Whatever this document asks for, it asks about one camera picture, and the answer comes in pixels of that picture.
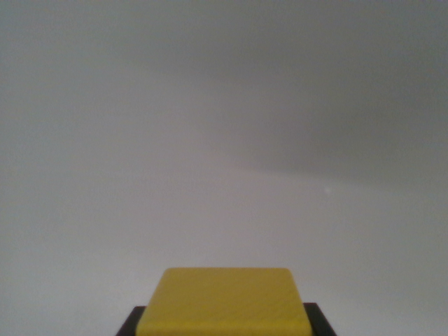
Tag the white plastic bin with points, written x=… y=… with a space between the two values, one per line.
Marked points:
x=224 y=140

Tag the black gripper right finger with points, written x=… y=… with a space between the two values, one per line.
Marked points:
x=320 y=322

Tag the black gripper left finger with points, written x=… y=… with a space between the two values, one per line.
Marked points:
x=131 y=323

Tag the yellow cube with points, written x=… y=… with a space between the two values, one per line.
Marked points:
x=224 y=304

